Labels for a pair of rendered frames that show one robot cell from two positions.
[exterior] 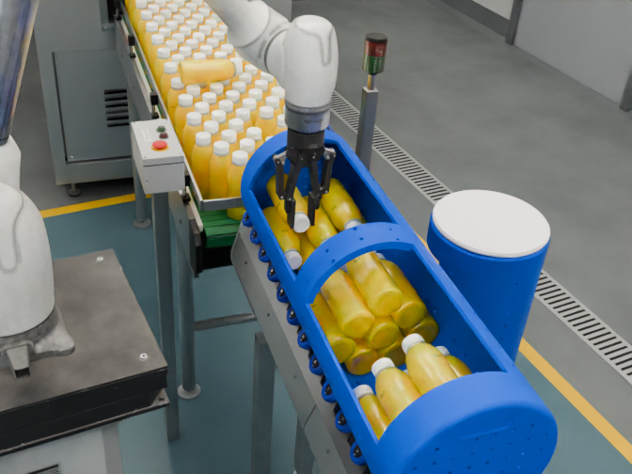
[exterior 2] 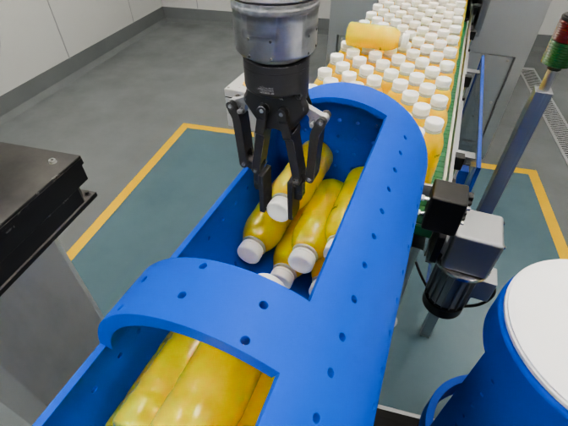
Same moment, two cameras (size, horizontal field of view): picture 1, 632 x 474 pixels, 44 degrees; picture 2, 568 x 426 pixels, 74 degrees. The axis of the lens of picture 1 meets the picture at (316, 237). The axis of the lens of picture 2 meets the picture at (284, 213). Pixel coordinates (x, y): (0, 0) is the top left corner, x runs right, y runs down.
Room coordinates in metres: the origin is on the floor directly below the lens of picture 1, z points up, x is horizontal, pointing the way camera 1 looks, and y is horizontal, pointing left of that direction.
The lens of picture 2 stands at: (1.09, -0.26, 1.48)
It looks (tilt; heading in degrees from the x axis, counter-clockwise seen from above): 43 degrees down; 44
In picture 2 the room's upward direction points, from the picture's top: straight up
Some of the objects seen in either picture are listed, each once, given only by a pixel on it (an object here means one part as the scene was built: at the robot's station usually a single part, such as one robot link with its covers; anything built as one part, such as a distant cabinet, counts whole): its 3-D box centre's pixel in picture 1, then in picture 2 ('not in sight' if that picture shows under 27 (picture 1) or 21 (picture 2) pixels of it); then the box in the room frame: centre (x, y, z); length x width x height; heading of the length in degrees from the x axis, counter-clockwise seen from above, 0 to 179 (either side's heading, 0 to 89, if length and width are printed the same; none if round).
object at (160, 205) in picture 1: (166, 320); not in sight; (1.72, 0.42, 0.50); 0.04 x 0.04 x 1.00; 22
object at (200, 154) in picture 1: (203, 167); not in sight; (1.79, 0.31, 0.98); 0.07 x 0.07 x 0.16
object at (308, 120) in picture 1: (307, 112); (275, 25); (1.39, 0.04, 1.36); 0.09 x 0.09 x 0.06
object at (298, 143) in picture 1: (305, 145); (276, 91); (1.39, 0.04, 1.29); 0.08 x 0.07 x 0.09; 111
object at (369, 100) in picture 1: (353, 243); (466, 247); (2.12, -0.12, 0.55); 0.04 x 0.04 x 1.10; 22
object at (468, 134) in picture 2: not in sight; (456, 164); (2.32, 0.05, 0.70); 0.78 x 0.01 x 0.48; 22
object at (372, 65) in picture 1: (373, 61); (561, 51); (2.12, -0.12, 1.18); 0.06 x 0.06 x 0.05
